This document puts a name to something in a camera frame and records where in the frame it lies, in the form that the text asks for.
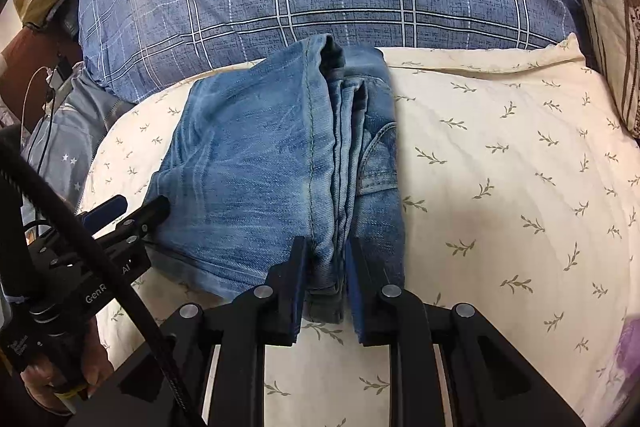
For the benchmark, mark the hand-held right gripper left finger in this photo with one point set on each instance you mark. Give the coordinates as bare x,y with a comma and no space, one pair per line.
299,307

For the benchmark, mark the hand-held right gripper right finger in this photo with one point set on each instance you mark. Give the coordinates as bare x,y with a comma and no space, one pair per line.
357,307

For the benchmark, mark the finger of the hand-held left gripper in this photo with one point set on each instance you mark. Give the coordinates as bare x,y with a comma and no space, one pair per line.
107,209
147,217

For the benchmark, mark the blue denim pants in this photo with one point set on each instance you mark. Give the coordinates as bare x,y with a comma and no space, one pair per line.
250,167

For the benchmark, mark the person's left hand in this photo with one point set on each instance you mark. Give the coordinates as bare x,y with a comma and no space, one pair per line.
97,357

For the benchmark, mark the grey star-print garment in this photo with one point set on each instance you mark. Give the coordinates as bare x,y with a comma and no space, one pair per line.
70,132

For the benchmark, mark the brown wooden furniture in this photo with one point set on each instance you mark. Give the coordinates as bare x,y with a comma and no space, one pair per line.
30,52

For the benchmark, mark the black cloth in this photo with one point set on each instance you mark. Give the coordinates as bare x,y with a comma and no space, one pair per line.
70,17

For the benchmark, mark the olive green cloth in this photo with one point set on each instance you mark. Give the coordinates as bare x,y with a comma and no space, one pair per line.
47,2

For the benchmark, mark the purple cloth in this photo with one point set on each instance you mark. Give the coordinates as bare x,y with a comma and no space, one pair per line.
631,347

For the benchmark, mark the brown striped pillow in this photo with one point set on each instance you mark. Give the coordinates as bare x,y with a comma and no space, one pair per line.
605,7

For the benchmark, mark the small wall card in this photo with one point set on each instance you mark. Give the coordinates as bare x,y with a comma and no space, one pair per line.
20,2

